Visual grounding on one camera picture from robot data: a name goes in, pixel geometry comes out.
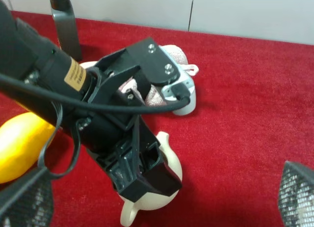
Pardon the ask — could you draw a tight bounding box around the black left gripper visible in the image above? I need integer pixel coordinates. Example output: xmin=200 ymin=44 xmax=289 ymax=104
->
xmin=61 ymin=37 xmax=182 ymax=202

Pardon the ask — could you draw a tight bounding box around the dark grey pump bottle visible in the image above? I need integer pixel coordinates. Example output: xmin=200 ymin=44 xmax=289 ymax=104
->
xmin=50 ymin=0 xmax=82 ymax=61

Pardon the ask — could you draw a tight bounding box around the red tablecloth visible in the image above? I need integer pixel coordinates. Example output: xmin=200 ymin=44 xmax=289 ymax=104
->
xmin=0 ymin=10 xmax=314 ymax=227

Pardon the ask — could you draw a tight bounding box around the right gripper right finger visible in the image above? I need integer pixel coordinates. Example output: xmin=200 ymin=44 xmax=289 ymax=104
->
xmin=278 ymin=161 xmax=314 ymax=227

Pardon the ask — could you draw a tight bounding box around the pink towel with black band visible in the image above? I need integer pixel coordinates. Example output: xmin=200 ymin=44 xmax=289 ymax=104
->
xmin=78 ymin=44 xmax=200 ymax=107

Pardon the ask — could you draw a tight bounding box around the cream ceramic pitcher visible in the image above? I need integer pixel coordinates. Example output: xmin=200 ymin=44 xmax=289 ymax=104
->
xmin=120 ymin=131 xmax=183 ymax=227

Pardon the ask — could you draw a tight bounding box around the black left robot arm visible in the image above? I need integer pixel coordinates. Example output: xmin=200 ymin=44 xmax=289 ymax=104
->
xmin=0 ymin=3 xmax=189 ymax=201

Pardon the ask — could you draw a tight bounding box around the yellow mango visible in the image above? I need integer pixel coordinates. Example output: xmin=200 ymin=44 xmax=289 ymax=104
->
xmin=0 ymin=112 xmax=55 ymax=184

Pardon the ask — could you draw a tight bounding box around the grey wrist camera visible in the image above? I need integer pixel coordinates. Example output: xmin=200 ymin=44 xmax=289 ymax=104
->
xmin=158 ymin=64 xmax=199 ymax=115

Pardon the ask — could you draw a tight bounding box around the black camera cable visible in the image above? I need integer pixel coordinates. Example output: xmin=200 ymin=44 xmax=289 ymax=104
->
xmin=0 ymin=73 xmax=191 ymax=180

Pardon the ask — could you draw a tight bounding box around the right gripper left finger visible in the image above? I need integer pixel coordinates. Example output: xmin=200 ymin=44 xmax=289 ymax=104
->
xmin=0 ymin=168 xmax=53 ymax=227

